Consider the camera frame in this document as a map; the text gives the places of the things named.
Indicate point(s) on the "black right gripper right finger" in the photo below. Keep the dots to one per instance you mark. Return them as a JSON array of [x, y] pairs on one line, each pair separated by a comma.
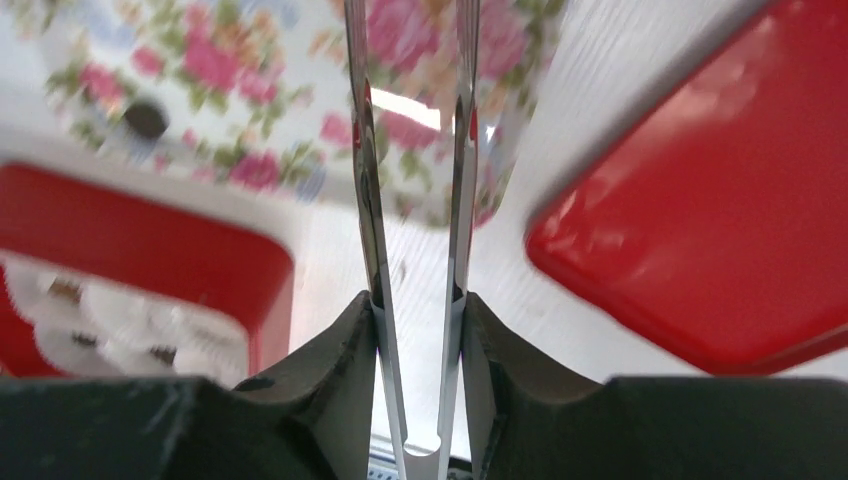
[[530, 417]]

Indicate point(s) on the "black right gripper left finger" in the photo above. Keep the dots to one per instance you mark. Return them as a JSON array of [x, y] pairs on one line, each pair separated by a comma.
[[306, 417]]

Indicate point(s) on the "silver metal tweezers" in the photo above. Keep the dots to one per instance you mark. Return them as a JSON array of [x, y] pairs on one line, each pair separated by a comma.
[[410, 464]]

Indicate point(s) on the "red square chocolate box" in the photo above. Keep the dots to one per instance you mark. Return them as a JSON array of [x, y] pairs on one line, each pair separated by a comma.
[[158, 248]]

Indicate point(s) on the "small dark round chocolate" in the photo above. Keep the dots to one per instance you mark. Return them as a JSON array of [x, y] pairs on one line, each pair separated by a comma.
[[146, 119]]

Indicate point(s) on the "red box lid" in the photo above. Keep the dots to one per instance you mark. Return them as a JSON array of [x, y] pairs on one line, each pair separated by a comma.
[[717, 227]]

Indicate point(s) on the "floral rectangular tray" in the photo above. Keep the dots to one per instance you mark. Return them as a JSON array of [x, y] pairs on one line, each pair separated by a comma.
[[257, 93]]

